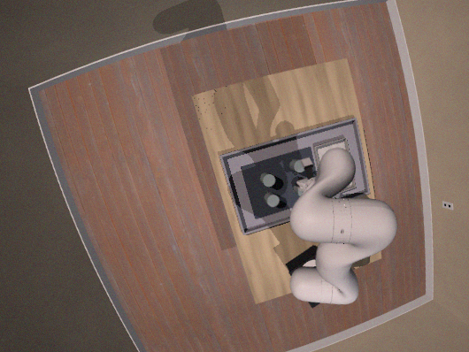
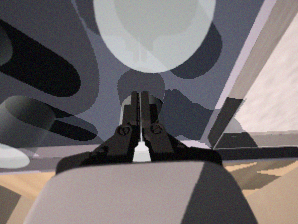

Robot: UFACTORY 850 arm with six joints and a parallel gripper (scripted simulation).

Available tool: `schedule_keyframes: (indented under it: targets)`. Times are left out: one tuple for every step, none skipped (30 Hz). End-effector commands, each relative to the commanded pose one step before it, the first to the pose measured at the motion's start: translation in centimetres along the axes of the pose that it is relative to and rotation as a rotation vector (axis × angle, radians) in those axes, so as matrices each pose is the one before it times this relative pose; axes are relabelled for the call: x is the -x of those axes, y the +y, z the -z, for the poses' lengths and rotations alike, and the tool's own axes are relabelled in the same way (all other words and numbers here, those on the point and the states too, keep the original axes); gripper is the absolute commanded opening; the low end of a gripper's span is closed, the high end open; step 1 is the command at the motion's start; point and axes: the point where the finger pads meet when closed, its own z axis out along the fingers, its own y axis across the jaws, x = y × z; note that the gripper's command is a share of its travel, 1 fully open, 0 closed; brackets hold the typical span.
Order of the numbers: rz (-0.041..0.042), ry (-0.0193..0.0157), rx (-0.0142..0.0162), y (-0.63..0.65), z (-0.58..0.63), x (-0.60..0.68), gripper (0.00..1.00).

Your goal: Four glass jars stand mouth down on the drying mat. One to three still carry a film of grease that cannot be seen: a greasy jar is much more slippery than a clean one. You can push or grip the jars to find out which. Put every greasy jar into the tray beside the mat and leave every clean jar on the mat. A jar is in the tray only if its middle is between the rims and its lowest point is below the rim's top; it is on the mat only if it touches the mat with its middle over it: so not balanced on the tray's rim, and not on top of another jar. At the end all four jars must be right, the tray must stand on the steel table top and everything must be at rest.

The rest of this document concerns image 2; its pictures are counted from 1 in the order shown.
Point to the clear glass jar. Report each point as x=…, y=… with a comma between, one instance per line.
x=153, y=36
x=24, y=123
x=141, y=153
x=6, y=49

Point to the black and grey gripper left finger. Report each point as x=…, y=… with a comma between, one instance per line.
x=119, y=148

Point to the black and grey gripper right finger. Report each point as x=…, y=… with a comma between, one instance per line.
x=162, y=145

